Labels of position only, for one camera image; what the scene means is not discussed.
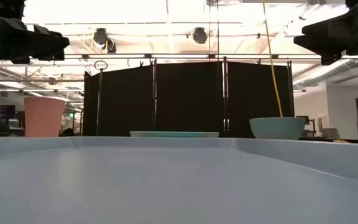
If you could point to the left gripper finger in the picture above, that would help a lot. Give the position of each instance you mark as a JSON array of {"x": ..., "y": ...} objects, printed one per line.
[
  {"x": 50, "y": 54},
  {"x": 53, "y": 40}
]

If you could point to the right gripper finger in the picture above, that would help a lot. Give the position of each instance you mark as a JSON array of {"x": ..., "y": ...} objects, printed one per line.
[
  {"x": 325, "y": 46},
  {"x": 331, "y": 27}
]

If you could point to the pink plastic cup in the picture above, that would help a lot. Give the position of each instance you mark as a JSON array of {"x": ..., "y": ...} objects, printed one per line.
[{"x": 43, "y": 118}]

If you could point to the turquoise bowl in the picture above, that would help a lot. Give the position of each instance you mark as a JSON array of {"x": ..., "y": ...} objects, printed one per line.
[{"x": 277, "y": 128}]

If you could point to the turquoise round plate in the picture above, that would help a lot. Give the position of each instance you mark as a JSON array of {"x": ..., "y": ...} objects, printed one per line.
[{"x": 172, "y": 134}]

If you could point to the blue plastic tray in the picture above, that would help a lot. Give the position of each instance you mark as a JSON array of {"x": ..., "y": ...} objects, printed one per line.
[{"x": 179, "y": 186}]

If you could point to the black ceiling spotlight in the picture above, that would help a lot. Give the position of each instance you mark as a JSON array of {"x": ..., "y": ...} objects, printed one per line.
[
  {"x": 100, "y": 35},
  {"x": 200, "y": 35}
]

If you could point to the dark computer monitor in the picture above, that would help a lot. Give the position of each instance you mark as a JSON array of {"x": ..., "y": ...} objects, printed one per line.
[{"x": 4, "y": 112}]

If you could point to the black room divider screen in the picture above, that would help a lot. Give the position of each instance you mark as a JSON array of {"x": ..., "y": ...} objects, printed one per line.
[{"x": 188, "y": 99}]

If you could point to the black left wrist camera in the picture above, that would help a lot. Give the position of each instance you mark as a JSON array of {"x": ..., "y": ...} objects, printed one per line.
[{"x": 2, "y": 7}]

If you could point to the long ceiling light rail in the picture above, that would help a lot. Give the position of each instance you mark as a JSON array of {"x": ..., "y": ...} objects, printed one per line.
[{"x": 120, "y": 56}]

